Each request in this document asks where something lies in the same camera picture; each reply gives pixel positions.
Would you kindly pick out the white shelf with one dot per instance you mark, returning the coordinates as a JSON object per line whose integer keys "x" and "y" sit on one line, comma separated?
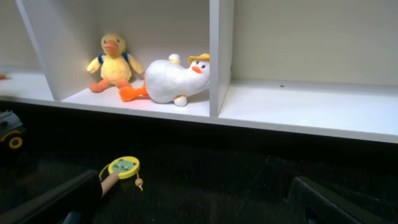
{"x": 295, "y": 105}

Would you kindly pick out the white plush goose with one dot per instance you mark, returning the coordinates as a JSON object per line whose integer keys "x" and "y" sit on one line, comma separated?
{"x": 174, "y": 81}

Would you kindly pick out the grey and yellow toy truck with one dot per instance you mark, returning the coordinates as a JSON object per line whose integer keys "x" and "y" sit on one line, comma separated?
{"x": 9, "y": 129}

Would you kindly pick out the yellow rattle drum toy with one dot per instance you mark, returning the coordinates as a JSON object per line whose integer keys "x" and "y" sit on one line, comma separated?
{"x": 124, "y": 167}

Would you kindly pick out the yellow plush duck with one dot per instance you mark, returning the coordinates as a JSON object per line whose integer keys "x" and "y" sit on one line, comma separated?
{"x": 114, "y": 67}

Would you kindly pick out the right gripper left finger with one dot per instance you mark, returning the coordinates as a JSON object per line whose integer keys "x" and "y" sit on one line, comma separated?
{"x": 59, "y": 202}

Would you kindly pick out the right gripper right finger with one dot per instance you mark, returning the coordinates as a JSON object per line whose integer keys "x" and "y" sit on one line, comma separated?
{"x": 323, "y": 205}

